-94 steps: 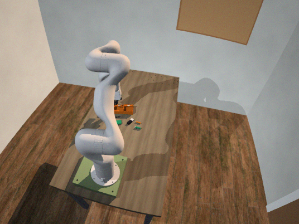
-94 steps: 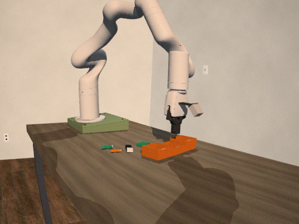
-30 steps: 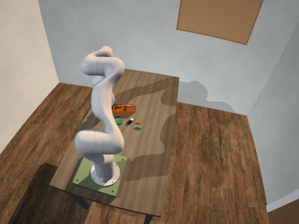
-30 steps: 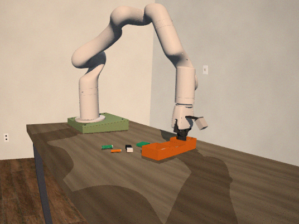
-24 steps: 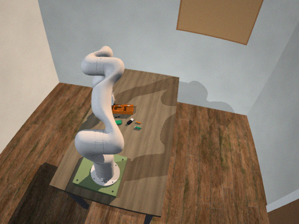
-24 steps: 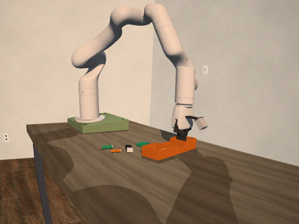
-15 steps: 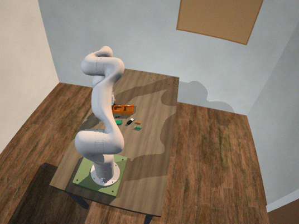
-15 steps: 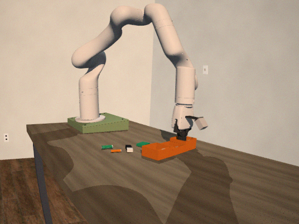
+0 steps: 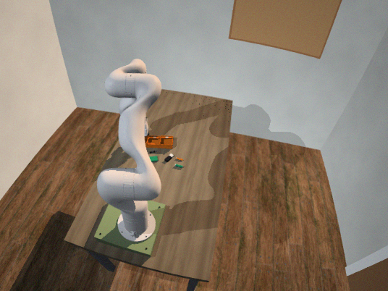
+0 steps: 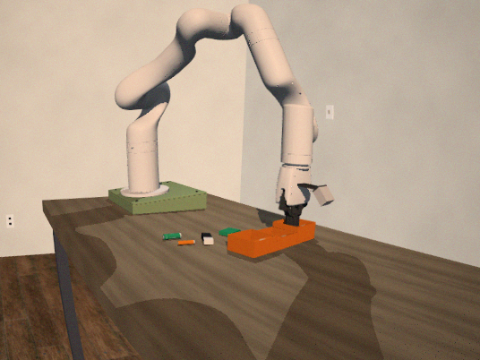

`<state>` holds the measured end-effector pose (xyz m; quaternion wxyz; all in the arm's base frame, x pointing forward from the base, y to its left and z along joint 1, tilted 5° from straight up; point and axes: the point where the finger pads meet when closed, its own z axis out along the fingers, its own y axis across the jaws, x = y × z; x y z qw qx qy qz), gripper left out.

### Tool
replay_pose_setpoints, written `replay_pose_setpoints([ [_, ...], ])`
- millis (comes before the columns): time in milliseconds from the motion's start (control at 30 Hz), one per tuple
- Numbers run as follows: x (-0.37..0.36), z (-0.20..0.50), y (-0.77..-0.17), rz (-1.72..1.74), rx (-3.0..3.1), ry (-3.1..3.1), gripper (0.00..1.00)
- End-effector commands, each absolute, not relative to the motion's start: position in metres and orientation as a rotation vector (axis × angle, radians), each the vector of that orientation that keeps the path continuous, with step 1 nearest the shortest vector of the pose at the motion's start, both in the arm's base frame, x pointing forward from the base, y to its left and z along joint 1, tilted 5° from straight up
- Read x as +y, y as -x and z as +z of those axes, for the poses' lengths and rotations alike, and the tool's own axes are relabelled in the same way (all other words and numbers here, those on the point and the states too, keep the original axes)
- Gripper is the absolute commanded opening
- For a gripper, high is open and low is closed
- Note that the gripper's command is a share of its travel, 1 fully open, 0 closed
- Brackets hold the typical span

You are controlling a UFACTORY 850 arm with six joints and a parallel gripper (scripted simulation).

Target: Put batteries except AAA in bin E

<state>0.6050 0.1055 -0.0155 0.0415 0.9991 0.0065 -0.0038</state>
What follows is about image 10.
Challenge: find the black and white eraser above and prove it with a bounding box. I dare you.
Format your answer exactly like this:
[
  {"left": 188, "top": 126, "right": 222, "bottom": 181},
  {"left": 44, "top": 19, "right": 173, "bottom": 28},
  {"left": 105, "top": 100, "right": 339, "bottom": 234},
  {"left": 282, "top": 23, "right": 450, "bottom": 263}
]
[{"left": 201, "top": 233, "right": 213, "bottom": 244}]

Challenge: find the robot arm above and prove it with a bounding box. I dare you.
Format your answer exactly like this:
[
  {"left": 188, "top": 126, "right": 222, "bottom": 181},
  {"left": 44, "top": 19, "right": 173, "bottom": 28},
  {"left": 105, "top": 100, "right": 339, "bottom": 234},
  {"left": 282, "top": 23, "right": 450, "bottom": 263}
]
[{"left": 115, "top": 4, "right": 318, "bottom": 197}]

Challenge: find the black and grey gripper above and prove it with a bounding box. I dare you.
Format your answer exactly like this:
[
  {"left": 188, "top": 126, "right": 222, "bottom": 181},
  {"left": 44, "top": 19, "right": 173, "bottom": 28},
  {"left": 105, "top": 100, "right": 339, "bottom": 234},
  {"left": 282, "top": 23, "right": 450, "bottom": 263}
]
[{"left": 276, "top": 164, "right": 311, "bottom": 227}]

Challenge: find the orange three-compartment bin rack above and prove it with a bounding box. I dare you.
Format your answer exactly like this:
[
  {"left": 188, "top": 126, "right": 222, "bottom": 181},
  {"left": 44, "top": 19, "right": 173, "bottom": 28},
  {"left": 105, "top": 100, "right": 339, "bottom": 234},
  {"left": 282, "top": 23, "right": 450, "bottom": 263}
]
[{"left": 227, "top": 219, "right": 315, "bottom": 258}]

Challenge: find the green battery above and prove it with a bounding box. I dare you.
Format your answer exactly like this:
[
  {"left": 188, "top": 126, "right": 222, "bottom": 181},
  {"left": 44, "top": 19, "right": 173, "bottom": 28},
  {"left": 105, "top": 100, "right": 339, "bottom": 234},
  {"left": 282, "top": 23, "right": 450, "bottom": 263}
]
[{"left": 163, "top": 233, "right": 182, "bottom": 240}]

